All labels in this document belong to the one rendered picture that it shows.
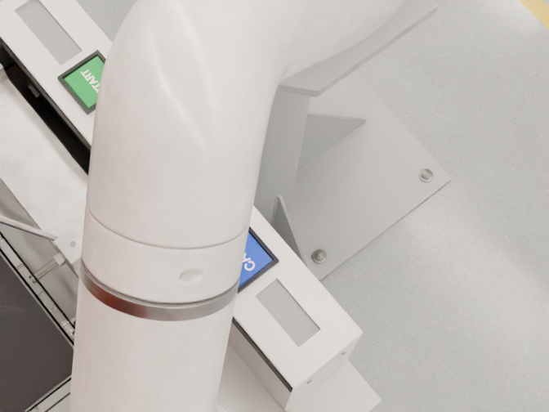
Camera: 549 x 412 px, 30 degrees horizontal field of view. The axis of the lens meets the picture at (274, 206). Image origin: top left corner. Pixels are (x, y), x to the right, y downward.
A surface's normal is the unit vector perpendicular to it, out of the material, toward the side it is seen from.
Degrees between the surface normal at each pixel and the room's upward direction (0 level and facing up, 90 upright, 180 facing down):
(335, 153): 0
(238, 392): 0
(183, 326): 54
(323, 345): 0
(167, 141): 43
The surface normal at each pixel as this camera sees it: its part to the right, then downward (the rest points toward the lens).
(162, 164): -0.11, 0.44
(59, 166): 0.05, -0.35
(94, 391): -0.57, 0.31
